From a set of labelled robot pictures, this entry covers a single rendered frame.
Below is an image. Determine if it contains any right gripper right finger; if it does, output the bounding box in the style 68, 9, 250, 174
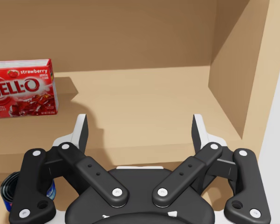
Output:
151, 113, 272, 224

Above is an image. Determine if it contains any pale wooden shelf unit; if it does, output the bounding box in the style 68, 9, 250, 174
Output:
0, 0, 280, 212

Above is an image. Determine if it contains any red carton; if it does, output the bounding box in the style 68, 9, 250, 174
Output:
0, 58, 59, 119

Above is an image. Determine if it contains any blue flat can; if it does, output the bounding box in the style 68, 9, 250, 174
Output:
0, 171, 57, 212

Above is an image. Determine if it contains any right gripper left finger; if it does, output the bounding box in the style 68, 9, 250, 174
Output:
8, 113, 130, 224

